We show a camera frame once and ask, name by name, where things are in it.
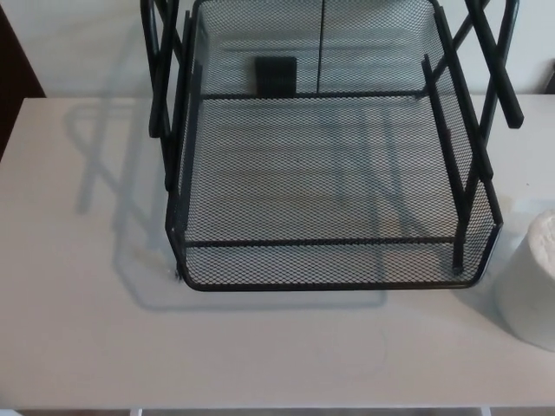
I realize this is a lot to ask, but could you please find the white toilet paper roll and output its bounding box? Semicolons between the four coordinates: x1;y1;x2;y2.
492;208;555;351

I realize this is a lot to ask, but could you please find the black hanging cable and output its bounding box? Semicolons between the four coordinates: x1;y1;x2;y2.
317;0;327;94

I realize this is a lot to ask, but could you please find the black mesh file tray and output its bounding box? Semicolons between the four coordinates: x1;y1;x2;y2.
139;0;526;293

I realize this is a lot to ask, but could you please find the black wall socket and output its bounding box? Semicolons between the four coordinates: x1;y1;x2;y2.
253;56;297;96

